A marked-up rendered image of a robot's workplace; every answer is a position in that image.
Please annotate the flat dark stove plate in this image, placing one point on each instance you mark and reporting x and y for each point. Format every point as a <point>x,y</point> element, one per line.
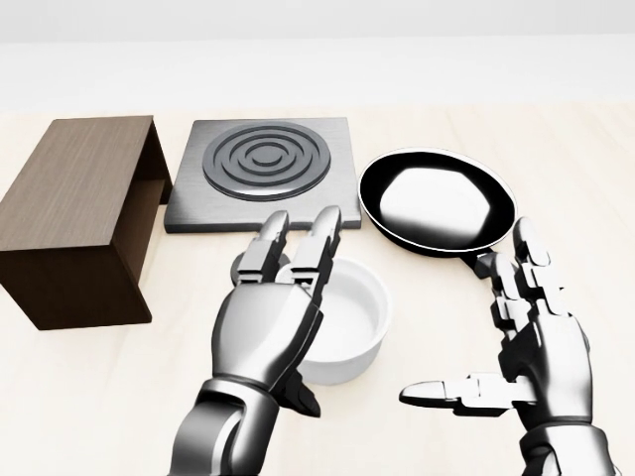
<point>263,173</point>

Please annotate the brown wooden cabinet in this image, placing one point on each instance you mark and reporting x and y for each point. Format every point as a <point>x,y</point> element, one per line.
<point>74,213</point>

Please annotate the white bowl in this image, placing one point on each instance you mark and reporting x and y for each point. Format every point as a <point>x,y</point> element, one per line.
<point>354,322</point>

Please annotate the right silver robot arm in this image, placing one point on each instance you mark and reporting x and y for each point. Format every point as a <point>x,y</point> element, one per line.
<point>570,453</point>

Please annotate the black frying pan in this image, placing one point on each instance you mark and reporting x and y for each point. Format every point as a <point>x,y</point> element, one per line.
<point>436,203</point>

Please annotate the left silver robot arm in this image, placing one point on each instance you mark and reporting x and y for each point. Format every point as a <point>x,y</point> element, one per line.
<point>223,431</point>

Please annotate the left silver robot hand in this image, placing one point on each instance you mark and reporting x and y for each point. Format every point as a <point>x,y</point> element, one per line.
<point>258,322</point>

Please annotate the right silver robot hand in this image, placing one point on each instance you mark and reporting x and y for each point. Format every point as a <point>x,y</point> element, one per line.
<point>550,347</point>

